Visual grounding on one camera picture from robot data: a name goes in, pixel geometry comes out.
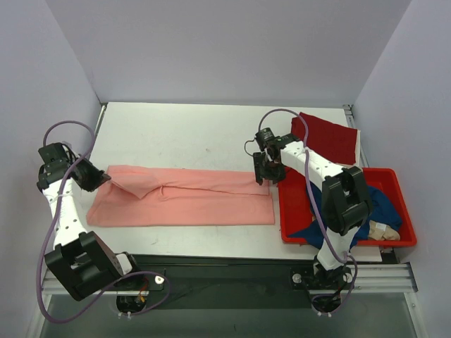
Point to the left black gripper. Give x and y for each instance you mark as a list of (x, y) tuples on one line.
[(91, 174)]

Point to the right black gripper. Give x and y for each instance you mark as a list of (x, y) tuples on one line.
[(266, 170)]

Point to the pink t shirt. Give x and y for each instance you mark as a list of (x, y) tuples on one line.
[(141, 197)]

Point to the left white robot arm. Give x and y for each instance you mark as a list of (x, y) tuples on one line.
[(79, 260)]

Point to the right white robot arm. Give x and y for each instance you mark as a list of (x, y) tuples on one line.
[(339, 196)]

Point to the red plastic bin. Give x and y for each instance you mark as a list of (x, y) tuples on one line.
[(343, 214)]

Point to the folded dark red t shirt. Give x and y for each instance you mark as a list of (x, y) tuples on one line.
[(332, 141)]

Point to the blue printed t shirt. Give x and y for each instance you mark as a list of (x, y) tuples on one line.
[(383, 212)]

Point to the beige t shirt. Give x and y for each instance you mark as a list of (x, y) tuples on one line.
[(382, 232)]

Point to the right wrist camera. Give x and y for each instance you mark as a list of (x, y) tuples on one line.
[(263, 137)]

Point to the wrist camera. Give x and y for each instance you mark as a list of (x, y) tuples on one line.
[(54, 152), (263, 137)]

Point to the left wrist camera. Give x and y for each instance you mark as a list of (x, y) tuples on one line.
[(54, 152)]

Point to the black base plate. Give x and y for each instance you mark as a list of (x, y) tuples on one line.
[(153, 289)]

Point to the aluminium frame rail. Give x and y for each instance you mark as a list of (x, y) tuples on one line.
[(367, 278)]

